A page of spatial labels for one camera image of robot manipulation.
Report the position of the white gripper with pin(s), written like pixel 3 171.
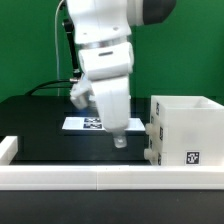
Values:
pixel 113 105

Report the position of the white drawer box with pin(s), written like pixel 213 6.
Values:
pixel 154 157
pixel 154 128

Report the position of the white front drawer box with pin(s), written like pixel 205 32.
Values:
pixel 154 157

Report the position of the white drawer cabinet frame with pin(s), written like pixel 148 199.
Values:
pixel 193 130

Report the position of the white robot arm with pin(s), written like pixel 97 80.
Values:
pixel 102 30

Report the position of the marker tag sheet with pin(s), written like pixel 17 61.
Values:
pixel 94 123

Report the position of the white fence wall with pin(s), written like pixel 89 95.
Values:
pixel 34 177

